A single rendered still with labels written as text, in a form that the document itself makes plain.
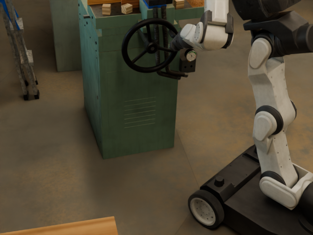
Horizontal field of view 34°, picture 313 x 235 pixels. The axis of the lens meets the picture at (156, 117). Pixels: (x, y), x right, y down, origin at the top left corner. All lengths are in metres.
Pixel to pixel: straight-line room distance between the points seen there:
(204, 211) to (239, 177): 0.25
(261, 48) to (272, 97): 0.25
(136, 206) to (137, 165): 0.32
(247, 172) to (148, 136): 0.64
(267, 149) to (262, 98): 0.25
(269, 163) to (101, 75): 0.96
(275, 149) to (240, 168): 0.36
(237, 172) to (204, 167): 0.34
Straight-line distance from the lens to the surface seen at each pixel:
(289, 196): 2.47
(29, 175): 2.98
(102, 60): 2.64
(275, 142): 2.44
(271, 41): 2.19
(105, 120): 2.85
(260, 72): 2.26
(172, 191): 2.84
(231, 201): 2.59
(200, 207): 2.64
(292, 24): 2.16
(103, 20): 2.54
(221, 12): 1.90
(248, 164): 2.77
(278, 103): 2.33
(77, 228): 1.96
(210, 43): 1.92
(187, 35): 2.10
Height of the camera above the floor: 1.98
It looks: 36 degrees down
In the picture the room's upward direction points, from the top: 2 degrees clockwise
